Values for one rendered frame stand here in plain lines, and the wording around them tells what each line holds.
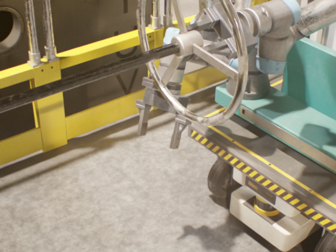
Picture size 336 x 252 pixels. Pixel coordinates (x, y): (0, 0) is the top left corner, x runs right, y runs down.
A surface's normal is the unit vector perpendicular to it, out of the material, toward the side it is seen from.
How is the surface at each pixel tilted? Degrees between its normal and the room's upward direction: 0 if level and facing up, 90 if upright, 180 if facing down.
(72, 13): 90
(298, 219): 0
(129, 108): 90
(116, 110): 90
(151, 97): 67
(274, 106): 0
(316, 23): 106
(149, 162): 0
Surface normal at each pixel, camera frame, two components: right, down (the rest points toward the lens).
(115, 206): 0.01, -0.83
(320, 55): -0.77, 0.35
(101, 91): 0.59, 0.46
